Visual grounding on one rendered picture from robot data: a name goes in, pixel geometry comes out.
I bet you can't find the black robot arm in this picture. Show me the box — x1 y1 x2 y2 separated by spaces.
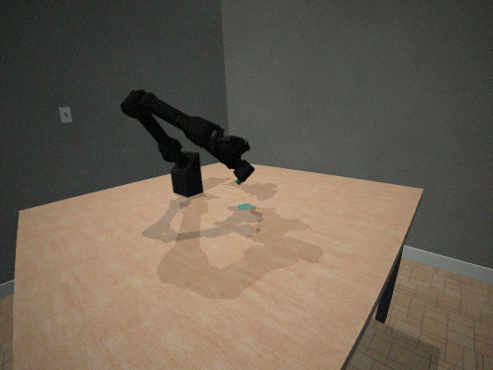
121 89 250 169

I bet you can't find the cyan circle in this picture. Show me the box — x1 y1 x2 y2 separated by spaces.
237 204 253 210

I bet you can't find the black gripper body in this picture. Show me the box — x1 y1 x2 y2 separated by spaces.
217 156 254 182

